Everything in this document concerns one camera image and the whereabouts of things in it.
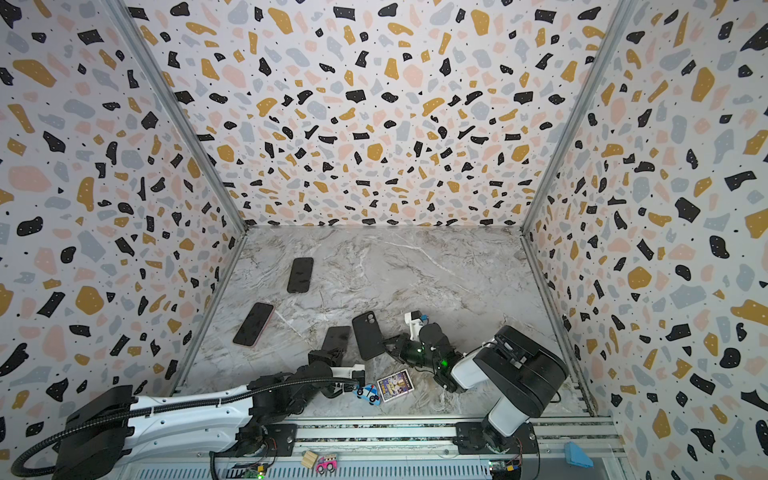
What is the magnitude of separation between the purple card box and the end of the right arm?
0.22 ft

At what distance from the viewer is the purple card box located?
814mm

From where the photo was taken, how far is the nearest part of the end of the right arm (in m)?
0.77
